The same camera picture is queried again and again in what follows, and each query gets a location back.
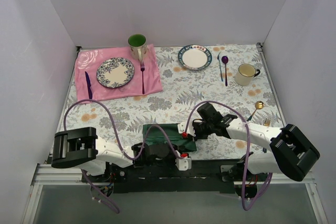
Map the white plate blue lettered rim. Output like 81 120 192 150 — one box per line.
177 45 213 71

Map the blue metallic teaspoon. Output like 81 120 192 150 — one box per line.
217 52 223 82

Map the floral patterned tablecloth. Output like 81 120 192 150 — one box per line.
58 45 285 146

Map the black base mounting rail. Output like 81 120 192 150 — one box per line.
81 155 279 196

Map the green interior ceramic mug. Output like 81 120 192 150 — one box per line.
128 34 149 62

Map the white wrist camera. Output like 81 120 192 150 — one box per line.
177 121 196 139
175 153 192 171

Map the gold fork teal handle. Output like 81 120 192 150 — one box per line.
264 118 271 127

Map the purple metallic fork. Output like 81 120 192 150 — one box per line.
140 61 145 94

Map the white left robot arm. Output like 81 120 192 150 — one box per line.
51 127 192 182

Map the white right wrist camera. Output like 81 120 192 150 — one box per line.
177 121 196 139

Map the purple blue knife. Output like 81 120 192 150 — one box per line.
85 71 92 99

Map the pink cloth placemat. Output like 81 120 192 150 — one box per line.
75 44 163 101

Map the cream enamel mug black handle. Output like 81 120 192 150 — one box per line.
235 63 260 86

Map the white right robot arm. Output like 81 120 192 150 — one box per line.
193 101 320 182

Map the gold spoon teal handle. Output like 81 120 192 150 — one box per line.
247 101 265 121

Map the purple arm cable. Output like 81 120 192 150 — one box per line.
62 100 184 214
183 100 273 211

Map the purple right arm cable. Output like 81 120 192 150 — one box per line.
183 100 273 211

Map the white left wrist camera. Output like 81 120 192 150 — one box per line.
175 153 192 171

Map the dark green cloth napkin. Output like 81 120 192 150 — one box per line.
143 124 195 147

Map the silver aluminium frame rail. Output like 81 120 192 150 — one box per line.
31 164 87 186

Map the purple metallic spoon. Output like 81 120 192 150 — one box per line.
222 56 228 87

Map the blue floral patterned plate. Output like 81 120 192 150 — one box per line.
96 57 135 89

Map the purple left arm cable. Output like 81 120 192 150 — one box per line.
62 100 184 214

